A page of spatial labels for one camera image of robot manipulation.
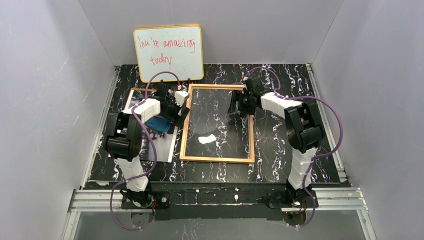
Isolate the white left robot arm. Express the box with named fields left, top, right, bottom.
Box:
left=103, top=83, right=190, bottom=192

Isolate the light wooden picture frame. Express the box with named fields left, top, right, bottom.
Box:
left=179, top=83, right=255, bottom=164

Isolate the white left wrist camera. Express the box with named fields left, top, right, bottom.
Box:
left=174, top=90, right=190, bottom=107

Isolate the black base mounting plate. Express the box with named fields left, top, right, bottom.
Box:
left=120, top=188, right=319, bottom=222

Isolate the aluminium front rail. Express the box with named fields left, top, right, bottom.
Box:
left=68, top=186, right=368, bottom=212

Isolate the colour street photo print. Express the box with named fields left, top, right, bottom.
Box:
left=123, top=88, right=180, bottom=164

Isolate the orange rimmed whiteboard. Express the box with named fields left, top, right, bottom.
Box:
left=133, top=24, right=204, bottom=83

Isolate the clear plastic cover sheet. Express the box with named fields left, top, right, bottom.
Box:
left=185, top=88, right=250, bottom=160

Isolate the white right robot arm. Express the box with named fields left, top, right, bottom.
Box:
left=227, top=78, right=325, bottom=191

